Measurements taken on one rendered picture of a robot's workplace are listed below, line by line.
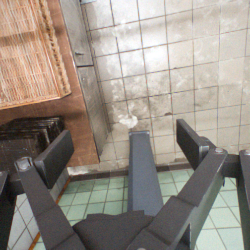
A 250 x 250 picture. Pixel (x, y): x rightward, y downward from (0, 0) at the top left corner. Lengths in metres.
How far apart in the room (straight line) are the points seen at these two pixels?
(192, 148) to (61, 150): 0.13
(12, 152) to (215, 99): 1.54
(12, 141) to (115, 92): 0.95
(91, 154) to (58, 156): 0.94
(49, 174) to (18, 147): 0.73
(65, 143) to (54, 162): 0.03
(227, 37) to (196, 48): 0.24
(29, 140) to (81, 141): 0.35
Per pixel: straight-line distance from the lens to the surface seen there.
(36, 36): 1.06
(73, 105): 1.03
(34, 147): 0.85
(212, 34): 1.65
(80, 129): 1.07
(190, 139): 0.17
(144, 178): 1.04
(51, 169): 0.17
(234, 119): 1.85
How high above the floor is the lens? 1.52
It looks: 70 degrees down
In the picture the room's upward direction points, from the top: 173 degrees counter-clockwise
